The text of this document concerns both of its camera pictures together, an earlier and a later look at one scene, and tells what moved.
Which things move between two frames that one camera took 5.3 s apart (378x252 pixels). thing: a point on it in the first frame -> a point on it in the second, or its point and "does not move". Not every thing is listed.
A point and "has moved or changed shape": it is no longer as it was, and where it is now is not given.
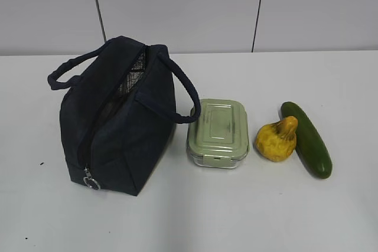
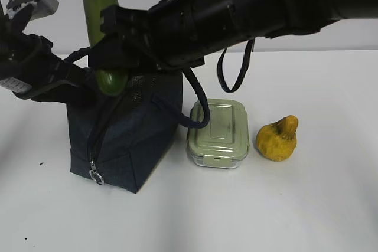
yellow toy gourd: [277, 140] does not move
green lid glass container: [219, 137] does not move
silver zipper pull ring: [90, 181] -> [94, 175]
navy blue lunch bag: [118, 113] has moved or changed shape
